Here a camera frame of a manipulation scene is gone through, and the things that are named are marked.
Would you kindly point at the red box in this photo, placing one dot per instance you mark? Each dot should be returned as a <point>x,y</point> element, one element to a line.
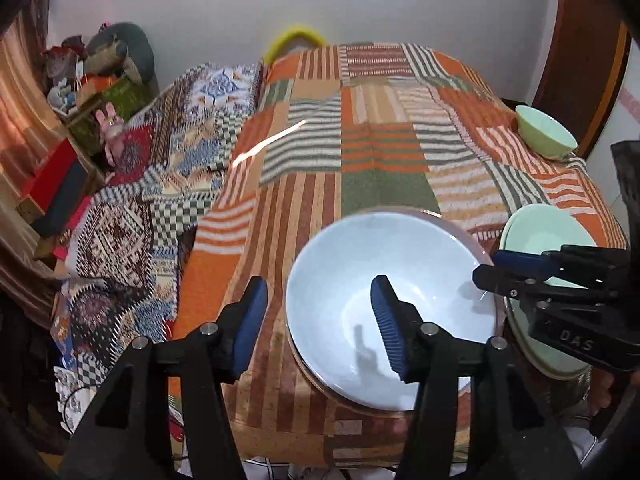
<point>47,175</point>

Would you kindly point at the green plate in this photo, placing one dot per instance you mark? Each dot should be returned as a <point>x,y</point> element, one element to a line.
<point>545,230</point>

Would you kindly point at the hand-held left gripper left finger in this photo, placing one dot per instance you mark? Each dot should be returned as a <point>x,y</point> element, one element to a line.
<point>250,325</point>

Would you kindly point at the yellow curved bar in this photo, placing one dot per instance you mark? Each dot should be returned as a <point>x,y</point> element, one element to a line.
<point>295,35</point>

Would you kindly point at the orange striped patchwork tablecloth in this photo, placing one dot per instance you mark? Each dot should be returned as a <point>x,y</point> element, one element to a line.
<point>380,125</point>

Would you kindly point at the person's right hand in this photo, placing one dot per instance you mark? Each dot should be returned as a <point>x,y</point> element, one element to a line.
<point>602,391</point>

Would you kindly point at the green bowl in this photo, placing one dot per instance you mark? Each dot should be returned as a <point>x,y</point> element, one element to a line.
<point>545,132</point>

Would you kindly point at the patterned patchwork blanket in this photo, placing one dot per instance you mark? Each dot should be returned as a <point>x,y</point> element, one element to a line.
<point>165,125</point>

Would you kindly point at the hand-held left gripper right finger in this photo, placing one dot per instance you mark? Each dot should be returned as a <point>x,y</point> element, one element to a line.
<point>387,330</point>

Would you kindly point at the green box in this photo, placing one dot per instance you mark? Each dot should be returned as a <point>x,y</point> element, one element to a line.
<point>117,92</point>

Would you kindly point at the grey plush toy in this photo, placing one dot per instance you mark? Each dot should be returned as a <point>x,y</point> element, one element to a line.
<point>122,50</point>

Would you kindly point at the dark grey object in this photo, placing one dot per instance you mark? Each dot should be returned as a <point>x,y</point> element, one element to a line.
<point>627,180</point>

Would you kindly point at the white bowl with black dots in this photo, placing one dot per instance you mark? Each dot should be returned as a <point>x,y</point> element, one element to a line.
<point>340,270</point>

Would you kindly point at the wooden door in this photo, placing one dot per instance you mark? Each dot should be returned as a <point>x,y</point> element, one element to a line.
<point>575,60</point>

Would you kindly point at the dark blue box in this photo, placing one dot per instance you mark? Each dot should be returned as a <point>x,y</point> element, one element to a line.
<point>62,205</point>

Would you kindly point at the pink bunny toy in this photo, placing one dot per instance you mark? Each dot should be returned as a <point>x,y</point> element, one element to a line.
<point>111,130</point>

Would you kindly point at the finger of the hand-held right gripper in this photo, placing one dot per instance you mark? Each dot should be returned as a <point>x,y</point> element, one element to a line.
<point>505,282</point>
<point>520,261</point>

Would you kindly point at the orange striped curtain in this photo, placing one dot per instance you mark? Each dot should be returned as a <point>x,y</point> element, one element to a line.
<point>22,125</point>

